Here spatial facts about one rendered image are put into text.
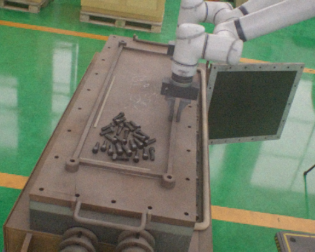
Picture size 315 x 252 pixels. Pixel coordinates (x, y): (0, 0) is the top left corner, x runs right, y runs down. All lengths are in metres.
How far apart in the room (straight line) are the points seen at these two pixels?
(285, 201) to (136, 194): 2.55
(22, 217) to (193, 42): 0.75
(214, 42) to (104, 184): 0.57
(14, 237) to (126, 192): 0.35
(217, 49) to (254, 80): 1.29
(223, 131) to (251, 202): 0.91
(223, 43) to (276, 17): 0.22
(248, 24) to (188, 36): 0.24
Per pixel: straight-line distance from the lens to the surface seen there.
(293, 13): 1.57
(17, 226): 1.34
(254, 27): 1.57
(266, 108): 2.89
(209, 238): 1.37
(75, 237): 1.26
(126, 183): 1.28
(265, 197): 3.66
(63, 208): 1.24
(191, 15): 1.80
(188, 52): 1.46
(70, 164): 1.29
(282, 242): 2.84
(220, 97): 2.66
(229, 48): 1.45
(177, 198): 1.26
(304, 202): 3.77
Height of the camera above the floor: 2.17
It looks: 31 degrees down
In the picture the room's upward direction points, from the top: 9 degrees clockwise
